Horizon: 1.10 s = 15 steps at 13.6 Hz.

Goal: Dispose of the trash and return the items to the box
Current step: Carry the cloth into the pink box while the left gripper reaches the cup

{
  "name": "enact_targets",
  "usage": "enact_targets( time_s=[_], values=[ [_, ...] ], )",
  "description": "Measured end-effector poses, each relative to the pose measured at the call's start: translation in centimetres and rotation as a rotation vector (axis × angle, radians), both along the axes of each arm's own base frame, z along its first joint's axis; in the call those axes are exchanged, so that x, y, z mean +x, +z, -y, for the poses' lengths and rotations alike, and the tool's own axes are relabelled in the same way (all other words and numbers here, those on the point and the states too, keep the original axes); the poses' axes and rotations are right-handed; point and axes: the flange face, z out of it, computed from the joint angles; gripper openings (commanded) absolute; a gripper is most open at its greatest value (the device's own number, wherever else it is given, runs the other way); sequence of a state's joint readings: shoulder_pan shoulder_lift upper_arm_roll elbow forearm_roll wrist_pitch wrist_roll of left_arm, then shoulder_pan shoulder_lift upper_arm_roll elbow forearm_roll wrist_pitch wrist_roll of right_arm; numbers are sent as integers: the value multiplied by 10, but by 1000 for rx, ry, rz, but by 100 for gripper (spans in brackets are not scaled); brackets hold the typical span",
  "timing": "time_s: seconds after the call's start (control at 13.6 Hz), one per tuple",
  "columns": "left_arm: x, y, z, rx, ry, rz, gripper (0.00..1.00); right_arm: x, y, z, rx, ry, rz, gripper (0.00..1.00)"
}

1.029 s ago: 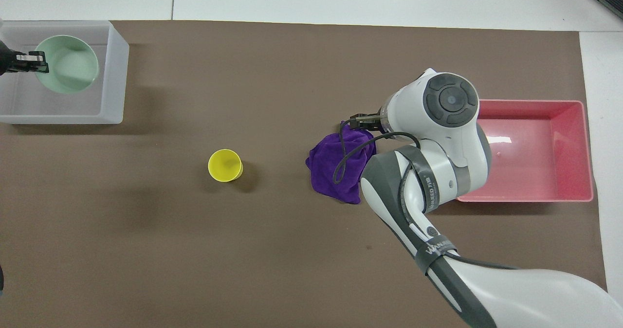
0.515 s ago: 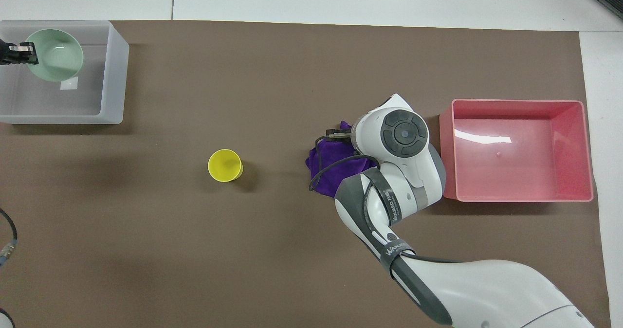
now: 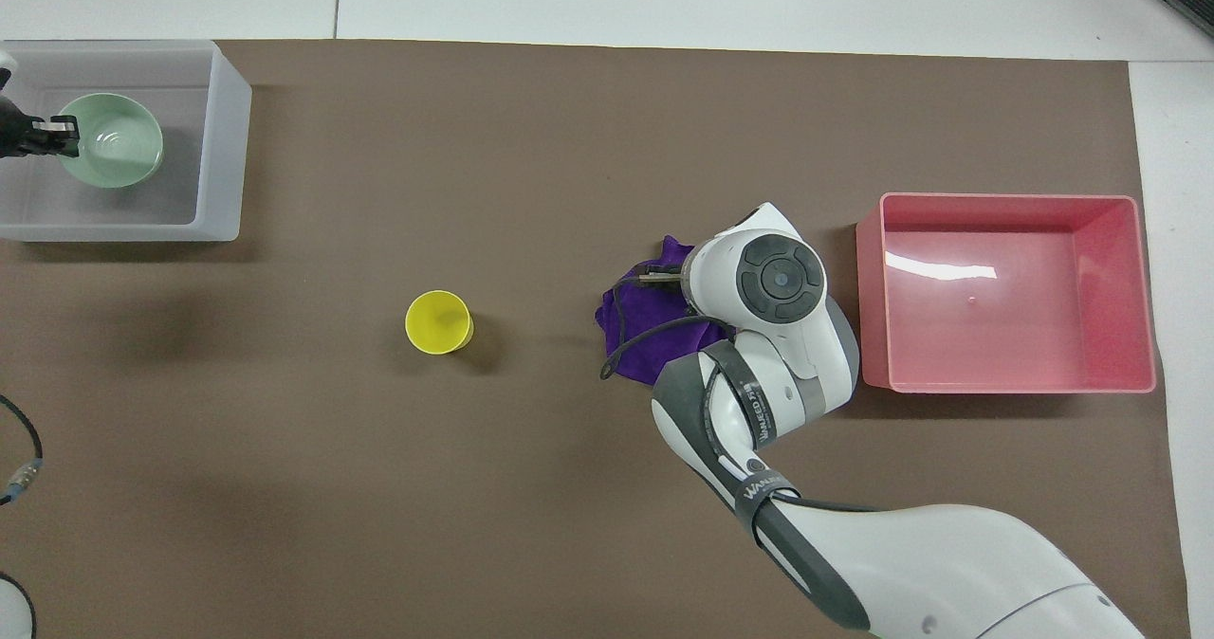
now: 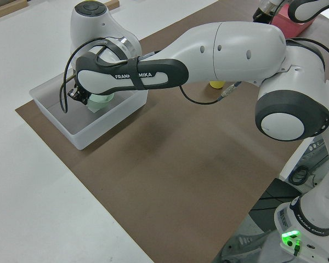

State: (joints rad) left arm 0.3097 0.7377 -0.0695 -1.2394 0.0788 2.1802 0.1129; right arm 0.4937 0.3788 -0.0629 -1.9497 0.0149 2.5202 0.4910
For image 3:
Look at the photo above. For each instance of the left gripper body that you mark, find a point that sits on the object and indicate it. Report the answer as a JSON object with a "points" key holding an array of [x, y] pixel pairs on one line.
{"points": [[11, 132]]}

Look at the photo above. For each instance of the yellow plastic cup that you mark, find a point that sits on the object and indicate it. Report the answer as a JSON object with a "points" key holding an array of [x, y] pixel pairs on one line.
{"points": [[436, 321]]}

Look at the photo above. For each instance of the clear plastic box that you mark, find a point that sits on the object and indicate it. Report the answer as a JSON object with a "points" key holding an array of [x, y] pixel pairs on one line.
{"points": [[142, 212]]}

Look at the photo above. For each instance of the pink plastic bin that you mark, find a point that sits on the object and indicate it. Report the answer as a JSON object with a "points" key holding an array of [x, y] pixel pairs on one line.
{"points": [[1005, 317]]}

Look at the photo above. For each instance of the pale green bowl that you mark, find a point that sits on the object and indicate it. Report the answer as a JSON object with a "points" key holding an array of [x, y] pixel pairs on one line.
{"points": [[119, 141]]}

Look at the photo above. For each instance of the purple cloth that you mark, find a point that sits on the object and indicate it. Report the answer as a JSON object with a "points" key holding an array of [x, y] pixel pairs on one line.
{"points": [[645, 312]]}

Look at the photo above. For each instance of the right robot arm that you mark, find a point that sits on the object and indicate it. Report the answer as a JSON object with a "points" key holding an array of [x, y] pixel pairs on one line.
{"points": [[948, 573]]}

